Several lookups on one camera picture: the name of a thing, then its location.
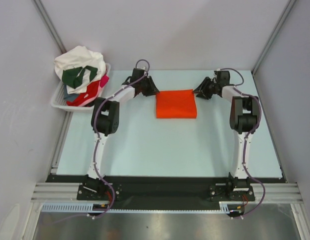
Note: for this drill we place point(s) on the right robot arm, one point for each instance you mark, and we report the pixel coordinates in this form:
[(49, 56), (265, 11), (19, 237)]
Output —
[(245, 113)]

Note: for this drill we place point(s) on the green and white t shirt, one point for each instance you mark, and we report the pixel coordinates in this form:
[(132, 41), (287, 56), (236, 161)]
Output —
[(74, 77)]

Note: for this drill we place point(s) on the white slotted cable duct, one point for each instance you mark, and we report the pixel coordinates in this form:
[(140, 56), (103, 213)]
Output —
[(212, 207)]

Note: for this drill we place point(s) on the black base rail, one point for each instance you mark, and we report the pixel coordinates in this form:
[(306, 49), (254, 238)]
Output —
[(132, 190)]

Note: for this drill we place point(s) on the orange t shirt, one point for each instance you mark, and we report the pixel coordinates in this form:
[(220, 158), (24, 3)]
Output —
[(176, 104)]

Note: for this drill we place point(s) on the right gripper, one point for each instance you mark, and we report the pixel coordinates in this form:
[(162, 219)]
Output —
[(205, 87)]

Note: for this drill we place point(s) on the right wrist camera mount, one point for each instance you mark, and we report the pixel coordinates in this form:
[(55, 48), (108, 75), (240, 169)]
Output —
[(217, 72)]

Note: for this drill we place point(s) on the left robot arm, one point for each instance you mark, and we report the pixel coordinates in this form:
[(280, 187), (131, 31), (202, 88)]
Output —
[(106, 113)]

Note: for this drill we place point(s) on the pink garment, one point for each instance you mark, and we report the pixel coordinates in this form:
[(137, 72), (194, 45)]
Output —
[(103, 81)]

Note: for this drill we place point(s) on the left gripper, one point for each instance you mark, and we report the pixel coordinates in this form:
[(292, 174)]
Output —
[(152, 89)]

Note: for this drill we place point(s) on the grey t shirt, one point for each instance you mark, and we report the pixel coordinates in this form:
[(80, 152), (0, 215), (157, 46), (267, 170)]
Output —
[(69, 96)]

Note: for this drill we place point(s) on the red t shirt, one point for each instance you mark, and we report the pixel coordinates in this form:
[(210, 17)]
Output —
[(92, 92)]

